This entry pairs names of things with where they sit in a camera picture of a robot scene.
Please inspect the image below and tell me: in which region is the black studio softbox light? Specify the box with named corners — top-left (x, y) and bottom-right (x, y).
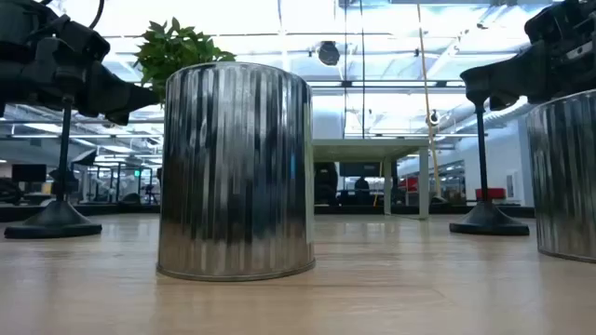
top-left (69, 148), bottom-right (99, 168)

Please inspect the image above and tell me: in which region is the black display screen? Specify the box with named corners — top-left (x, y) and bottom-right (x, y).
top-left (338, 161), bottom-right (382, 178)

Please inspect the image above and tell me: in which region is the black computer monitor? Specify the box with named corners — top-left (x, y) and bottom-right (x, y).
top-left (11, 163), bottom-right (47, 183)

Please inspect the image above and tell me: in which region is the green tree in black pot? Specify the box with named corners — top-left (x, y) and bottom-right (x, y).
top-left (133, 17), bottom-right (237, 101)

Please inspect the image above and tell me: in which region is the person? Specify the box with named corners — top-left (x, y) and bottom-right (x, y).
top-left (353, 175), bottom-right (372, 206)

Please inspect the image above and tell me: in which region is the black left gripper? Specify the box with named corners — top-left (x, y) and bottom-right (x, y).
top-left (18, 15), bottom-right (161, 127)

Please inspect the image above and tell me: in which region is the black office chair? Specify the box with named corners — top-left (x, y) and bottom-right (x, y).
top-left (314, 161), bottom-right (339, 206)

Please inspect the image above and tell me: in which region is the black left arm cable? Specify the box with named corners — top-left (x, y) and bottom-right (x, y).
top-left (89, 0), bottom-right (106, 31)

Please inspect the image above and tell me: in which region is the mint green perforated metal shelf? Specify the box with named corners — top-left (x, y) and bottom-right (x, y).
top-left (311, 138), bottom-right (430, 221)

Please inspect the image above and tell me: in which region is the yellow hanging cord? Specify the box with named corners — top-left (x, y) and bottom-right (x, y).
top-left (415, 3), bottom-right (443, 201)

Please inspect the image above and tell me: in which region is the black ceiling cord reel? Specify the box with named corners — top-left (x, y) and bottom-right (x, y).
top-left (318, 40), bottom-right (342, 67)

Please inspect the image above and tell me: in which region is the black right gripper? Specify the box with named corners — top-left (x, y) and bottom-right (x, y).
top-left (459, 0), bottom-right (596, 112)

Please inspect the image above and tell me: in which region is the black aluminium table frame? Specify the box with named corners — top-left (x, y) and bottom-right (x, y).
top-left (0, 203), bottom-right (535, 222)

